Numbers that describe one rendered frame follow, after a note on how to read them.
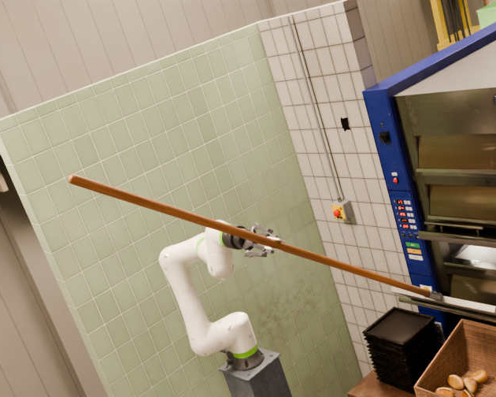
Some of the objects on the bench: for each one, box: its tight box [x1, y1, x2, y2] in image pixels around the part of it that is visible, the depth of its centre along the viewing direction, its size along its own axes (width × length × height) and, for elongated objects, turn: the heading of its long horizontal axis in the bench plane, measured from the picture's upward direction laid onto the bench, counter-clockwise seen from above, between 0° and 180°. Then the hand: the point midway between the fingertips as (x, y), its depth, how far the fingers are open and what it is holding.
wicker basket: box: [413, 319, 496, 397], centre depth 322 cm, size 49×56×28 cm
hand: (275, 244), depth 233 cm, fingers closed on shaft, 3 cm apart
